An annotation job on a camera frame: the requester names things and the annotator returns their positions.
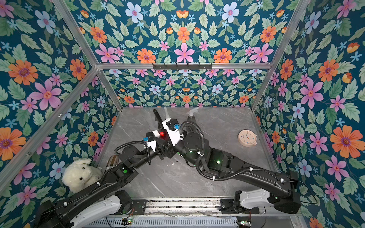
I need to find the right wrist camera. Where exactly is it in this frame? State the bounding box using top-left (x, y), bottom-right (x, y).
top-left (162, 118), bottom-right (184, 146)

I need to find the plaid cylinder pouch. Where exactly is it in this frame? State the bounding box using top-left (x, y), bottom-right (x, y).
top-left (106, 155), bottom-right (119, 171)

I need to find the black hook rail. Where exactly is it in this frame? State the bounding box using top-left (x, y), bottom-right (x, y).
top-left (152, 63), bottom-right (213, 70)

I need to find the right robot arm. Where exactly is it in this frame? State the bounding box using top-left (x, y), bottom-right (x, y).
top-left (158, 118), bottom-right (302, 214)

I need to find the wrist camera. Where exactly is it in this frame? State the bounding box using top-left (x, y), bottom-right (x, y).
top-left (162, 118), bottom-right (184, 146)
top-left (143, 130), bottom-right (160, 154)

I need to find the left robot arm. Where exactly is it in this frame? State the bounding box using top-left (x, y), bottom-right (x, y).
top-left (34, 138), bottom-right (175, 228)

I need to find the red can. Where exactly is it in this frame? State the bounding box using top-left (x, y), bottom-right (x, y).
top-left (159, 131), bottom-right (167, 140)

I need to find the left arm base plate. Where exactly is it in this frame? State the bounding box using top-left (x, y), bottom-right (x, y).
top-left (119, 199), bottom-right (147, 216)

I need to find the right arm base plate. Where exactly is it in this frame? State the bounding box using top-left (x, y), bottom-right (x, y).
top-left (220, 191), bottom-right (259, 214)

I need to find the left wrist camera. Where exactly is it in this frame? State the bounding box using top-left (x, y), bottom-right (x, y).
top-left (143, 130), bottom-right (160, 154)

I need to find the pink round clock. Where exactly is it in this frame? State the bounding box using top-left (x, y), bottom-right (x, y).
top-left (238, 130), bottom-right (257, 147)

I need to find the smoky spray bottle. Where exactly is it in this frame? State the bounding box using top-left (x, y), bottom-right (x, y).
top-left (187, 116), bottom-right (197, 124)

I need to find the white plush dog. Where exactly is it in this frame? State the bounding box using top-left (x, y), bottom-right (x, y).
top-left (62, 158), bottom-right (103, 193)

